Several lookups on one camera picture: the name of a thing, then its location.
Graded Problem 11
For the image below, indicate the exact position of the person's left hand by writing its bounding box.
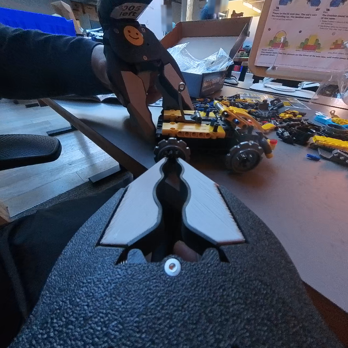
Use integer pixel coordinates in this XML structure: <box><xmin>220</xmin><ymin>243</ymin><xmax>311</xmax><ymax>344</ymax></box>
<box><xmin>91</xmin><ymin>44</ymin><xmax>164</xmax><ymax>106</ymax></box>

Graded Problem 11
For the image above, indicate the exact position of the wooden post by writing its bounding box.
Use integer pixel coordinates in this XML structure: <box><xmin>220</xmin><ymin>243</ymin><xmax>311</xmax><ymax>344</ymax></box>
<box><xmin>0</xmin><ymin>201</ymin><xmax>11</xmax><ymax>226</ymax></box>

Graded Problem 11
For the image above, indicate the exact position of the clear plastic bag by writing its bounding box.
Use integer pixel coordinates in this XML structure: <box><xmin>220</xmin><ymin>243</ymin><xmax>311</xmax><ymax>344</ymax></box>
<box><xmin>310</xmin><ymin>63</ymin><xmax>348</xmax><ymax>109</ymax></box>

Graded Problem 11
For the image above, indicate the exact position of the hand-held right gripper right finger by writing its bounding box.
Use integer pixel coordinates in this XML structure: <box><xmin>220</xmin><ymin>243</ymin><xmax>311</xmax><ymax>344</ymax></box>
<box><xmin>177</xmin><ymin>158</ymin><xmax>247</xmax><ymax>247</ymax></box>

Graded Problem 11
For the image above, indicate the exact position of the crinkled clear plastic wrap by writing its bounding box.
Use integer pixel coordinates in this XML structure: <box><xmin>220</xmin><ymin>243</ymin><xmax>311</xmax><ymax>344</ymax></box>
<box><xmin>167</xmin><ymin>42</ymin><xmax>234</xmax><ymax>75</ymax></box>

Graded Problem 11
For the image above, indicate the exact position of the yellow and black sticker sheet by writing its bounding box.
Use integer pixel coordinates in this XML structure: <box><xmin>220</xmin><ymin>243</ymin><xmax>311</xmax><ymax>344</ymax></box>
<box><xmin>237</xmin><ymin>92</ymin><xmax>312</xmax><ymax>110</ymax></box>

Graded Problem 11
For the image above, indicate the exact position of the blue brick separator tool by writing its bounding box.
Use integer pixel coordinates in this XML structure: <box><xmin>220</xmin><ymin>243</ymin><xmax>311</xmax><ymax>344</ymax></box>
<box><xmin>315</xmin><ymin>114</ymin><xmax>348</xmax><ymax>129</ymax></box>

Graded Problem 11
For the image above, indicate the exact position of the wooden display board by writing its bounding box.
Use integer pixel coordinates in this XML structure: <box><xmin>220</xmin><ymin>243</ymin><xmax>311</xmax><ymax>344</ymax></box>
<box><xmin>248</xmin><ymin>0</ymin><xmax>348</xmax><ymax>82</ymax></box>

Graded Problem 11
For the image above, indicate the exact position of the yellow rectangular panel piece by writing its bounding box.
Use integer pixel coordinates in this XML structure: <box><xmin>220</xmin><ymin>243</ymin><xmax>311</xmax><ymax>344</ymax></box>
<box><xmin>312</xmin><ymin>135</ymin><xmax>348</xmax><ymax>151</ymax></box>

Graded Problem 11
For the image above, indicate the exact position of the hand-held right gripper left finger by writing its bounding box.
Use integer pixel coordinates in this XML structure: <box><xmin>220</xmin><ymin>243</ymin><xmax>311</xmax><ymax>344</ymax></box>
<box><xmin>100</xmin><ymin>158</ymin><xmax>167</xmax><ymax>247</ymax></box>

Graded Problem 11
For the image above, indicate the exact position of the dark building kit box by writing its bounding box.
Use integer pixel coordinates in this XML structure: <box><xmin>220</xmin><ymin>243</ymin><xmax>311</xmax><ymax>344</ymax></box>
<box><xmin>160</xmin><ymin>16</ymin><xmax>253</xmax><ymax>99</ymax></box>

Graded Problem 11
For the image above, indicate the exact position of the yellow toy brick car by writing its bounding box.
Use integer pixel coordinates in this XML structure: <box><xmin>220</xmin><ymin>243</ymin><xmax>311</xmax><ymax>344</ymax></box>
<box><xmin>154</xmin><ymin>82</ymin><xmax>278</xmax><ymax>173</ymax></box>

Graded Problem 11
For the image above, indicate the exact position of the silver monitor stand base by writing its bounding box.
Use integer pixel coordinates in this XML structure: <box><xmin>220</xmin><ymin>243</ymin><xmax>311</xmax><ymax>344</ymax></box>
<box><xmin>250</xmin><ymin>79</ymin><xmax>320</xmax><ymax>99</ymax></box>

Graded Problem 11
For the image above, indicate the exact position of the grey wheel hub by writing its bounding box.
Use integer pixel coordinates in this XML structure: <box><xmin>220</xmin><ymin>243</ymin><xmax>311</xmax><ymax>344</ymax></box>
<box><xmin>324</xmin><ymin>124</ymin><xmax>348</xmax><ymax>136</ymax></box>

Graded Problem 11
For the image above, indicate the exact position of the black chair armrest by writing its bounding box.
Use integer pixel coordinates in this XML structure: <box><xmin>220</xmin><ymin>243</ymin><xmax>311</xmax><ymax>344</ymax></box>
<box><xmin>0</xmin><ymin>134</ymin><xmax>62</xmax><ymax>171</ymax></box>

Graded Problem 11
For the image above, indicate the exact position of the blue plastic container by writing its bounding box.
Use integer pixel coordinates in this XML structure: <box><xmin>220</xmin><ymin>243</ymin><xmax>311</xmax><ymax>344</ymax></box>
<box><xmin>0</xmin><ymin>8</ymin><xmax>76</xmax><ymax>37</ymax></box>

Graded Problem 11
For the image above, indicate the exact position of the grey curved panel piece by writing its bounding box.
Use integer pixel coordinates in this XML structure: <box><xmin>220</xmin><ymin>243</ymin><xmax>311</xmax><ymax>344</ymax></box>
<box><xmin>317</xmin><ymin>148</ymin><xmax>348</xmax><ymax>166</ymax></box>

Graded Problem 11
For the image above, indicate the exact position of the pile of small brick parts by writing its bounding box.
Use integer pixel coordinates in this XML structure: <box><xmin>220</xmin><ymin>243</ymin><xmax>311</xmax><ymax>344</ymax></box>
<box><xmin>192</xmin><ymin>94</ymin><xmax>308</xmax><ymax>136</ymax></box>

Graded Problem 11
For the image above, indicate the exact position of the brown cardboard box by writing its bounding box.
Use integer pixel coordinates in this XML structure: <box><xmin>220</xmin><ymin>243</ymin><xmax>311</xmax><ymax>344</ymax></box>
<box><xmin>50</xmin><ymin>0</ymin><xmax>82</xmax><ymax>34</ymax></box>

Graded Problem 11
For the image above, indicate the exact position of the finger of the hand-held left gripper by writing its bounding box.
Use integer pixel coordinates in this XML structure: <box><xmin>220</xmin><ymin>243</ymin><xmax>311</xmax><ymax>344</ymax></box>
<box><xmin>120</xmin><ymin>70</ymin><xmax>157</xmax><ymax>144</ymax></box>
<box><xmin>155</xmin><ymin>58</ymin><xmax>196</xmax><ymax>111</ymax></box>

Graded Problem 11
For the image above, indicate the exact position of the printed paper sheet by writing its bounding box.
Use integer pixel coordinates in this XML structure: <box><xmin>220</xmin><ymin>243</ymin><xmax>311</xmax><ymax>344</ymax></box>
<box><xmin>254</xmin><ymin>0</ymin><xmax>348</xmax><ymax>72</ymax></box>

